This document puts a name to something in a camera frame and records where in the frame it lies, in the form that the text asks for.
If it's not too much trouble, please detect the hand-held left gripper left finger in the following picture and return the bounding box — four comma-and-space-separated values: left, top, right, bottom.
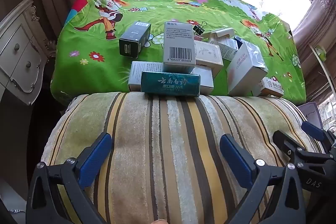
26, 132, 113, 224

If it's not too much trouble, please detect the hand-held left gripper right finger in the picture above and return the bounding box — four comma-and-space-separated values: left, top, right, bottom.
219, 134, 307, 224

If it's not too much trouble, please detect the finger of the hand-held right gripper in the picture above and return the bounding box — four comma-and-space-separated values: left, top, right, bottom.
272, 130, 315, 161
301, 121, 336, 147

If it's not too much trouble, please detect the purple cardboard box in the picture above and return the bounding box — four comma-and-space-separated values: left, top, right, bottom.
297, 102, 324, 132

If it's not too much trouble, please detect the small white box red print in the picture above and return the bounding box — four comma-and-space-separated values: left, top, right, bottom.
259, 76, 285, 98

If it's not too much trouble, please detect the white box with pink print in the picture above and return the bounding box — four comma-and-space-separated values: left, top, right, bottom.
226, 41, 269, 97

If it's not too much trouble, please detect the teal toothpaste box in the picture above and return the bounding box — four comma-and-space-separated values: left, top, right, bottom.
140, 71, 201, 97

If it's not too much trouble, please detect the cream white box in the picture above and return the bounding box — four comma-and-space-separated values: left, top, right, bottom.
194, 40, 224, 78

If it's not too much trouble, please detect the black box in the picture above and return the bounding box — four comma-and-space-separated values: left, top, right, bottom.
119, 21, 152, 58

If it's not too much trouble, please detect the tall white barcode box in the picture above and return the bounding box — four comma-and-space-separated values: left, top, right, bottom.
163, 21, 197, 74

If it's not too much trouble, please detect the binder clip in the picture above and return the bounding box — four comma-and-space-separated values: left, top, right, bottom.
192, 25, 207, 36

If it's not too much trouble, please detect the floral sheer window curtain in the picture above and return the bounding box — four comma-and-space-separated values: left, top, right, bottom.
316, 98, 336, 132

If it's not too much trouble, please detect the white board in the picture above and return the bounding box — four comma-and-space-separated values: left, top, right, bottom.
310, 44, 336, 101

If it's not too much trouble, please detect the striped plush cushion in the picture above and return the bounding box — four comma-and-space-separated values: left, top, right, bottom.
41, 91, 324, 224

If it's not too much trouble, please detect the green plush item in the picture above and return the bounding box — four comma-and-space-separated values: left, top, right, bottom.
314, 46, 327, 62

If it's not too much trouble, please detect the green cartoon printed cloth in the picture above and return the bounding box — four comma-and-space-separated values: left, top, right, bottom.
50, 0, 306, 104

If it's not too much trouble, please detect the long grey-white box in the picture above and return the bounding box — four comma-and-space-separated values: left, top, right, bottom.
128, 61, 168, 93

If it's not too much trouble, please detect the mauve pleated curtain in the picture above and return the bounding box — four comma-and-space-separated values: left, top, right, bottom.
291, 0, 336, 98

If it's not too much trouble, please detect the white box with fine print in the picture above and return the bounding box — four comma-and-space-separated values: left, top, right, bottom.
217, 38, 239, 61

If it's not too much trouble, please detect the dark blue box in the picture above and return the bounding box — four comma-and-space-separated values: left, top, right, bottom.
234, 35, 247, 50

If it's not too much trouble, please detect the white carved nightstand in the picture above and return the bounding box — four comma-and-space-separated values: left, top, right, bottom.
0, 0, 57, 106

